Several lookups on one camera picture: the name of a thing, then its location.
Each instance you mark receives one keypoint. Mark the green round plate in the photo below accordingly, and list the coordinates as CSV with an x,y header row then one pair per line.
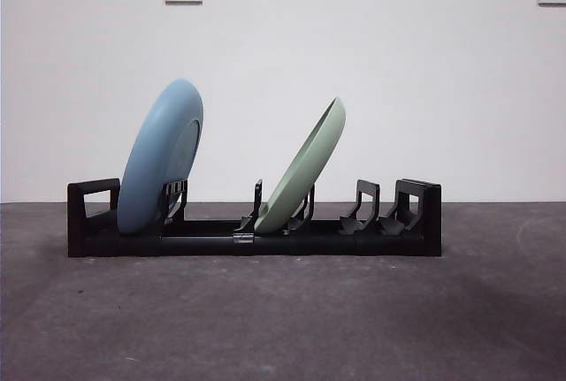
x,y
305,169

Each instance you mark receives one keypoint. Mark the blue round plate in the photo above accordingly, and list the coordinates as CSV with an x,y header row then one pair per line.
x,y
150,155

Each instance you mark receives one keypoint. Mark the black plastic plate rack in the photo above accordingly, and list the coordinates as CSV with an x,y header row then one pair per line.
x,y
331,245

